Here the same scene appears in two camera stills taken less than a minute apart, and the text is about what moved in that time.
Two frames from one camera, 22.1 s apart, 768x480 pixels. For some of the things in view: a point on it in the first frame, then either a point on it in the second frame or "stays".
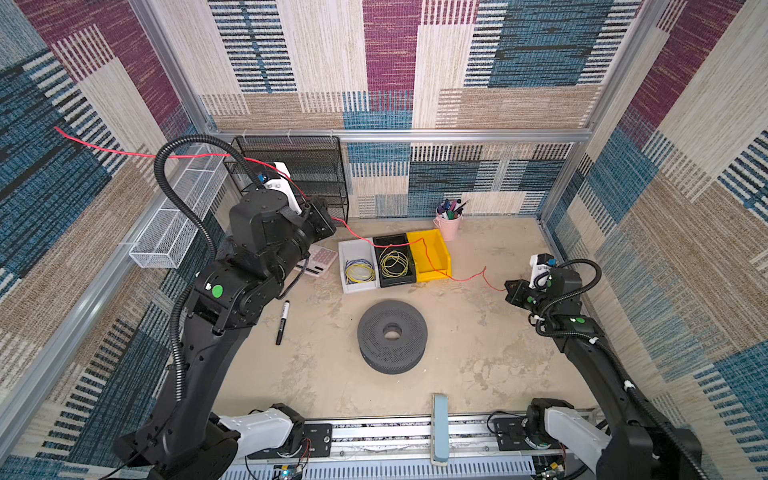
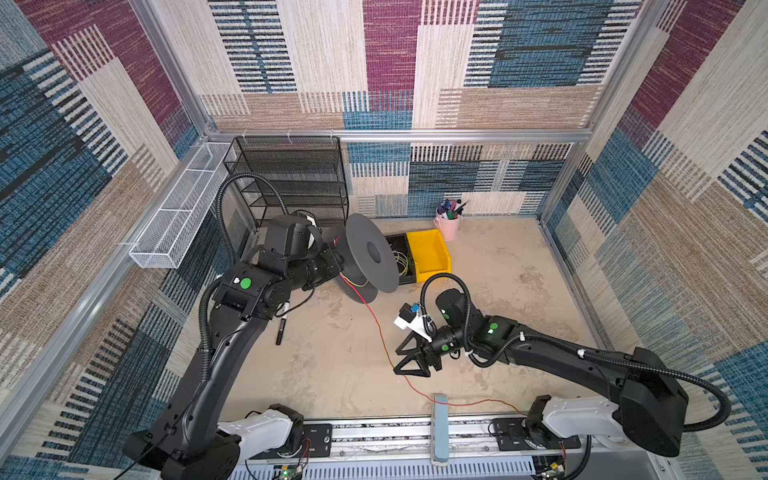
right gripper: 514,295 -> 423,372
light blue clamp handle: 439,429 stays
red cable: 303,192 -> 398,372
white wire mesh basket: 169,233 stays
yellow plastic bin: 437,252 stays
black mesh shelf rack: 315,164 stays
